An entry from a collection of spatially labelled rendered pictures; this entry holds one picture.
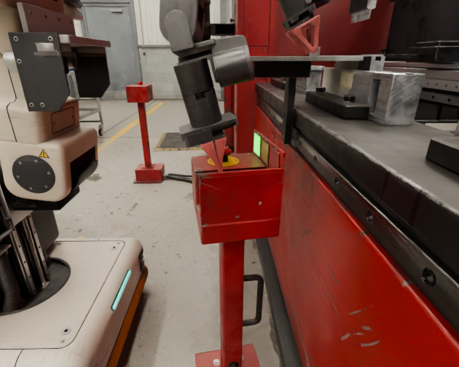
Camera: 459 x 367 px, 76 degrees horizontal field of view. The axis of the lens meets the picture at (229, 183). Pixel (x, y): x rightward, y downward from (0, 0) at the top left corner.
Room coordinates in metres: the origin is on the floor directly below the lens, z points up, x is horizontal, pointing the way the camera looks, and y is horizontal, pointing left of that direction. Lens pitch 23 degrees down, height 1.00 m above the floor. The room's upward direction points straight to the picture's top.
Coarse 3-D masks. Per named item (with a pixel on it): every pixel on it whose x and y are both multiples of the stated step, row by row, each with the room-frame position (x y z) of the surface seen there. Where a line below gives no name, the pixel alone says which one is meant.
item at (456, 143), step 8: (432, 144) 0.36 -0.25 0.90; (440, 144) 0.34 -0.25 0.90; (448, 144) 0.33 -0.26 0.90; (456, 144) 0.33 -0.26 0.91; (432, 152) 0.35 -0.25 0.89; (440, 152) 0.34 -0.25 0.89; (448, 152) 0.33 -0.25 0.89; (456, 152) 0.32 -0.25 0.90; (432, 160) 0.35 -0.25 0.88; (440, 160) 0.34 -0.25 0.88; (448, 160) 0.32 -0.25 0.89; (456, 160) 0.31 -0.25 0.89; (448, 168) 0.32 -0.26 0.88; (456, 168) 0.31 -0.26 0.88
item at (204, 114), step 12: (192, 96) 0.50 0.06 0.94; (204, 96) 0.51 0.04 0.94; (192, 108) 0.50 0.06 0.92; (204, 108) 0.50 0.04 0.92; (216, 108) 0.51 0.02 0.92; (192, 120) 0.51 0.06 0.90; (204, 120) 0.50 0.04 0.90; (216, 120) 0.51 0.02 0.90; (228, 120) 0.50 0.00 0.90; (180, 132) 0.50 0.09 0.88; (192, 132) 0.49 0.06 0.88
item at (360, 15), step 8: (352, 0) 0.86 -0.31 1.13; (360, 0) 0.81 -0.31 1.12; (368, 0) 0.77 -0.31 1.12; (376, 0) 0.77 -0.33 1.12; (352, 8) 0.86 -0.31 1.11; (360, 8) 0.81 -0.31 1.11; (368, 8) 0.77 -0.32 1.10; (352, 16) 0.87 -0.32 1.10; (360, 16) 0.82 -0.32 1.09; (368, 16) 0.78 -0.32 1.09
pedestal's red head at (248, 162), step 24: (192, 168) 0.62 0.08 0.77; (216, 168) 0.59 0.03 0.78; (240, 168) 0.59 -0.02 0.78; (264, 168) 0.60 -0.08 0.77; (216, 192) 0.48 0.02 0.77; (240, 192) 0.49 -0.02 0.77; (264, 192) 0.50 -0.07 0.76; (216, 216) 0.48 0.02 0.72; (240, 216) 0.49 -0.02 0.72; (264, 216) 0.50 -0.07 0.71; (216, 240) 0.48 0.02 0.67
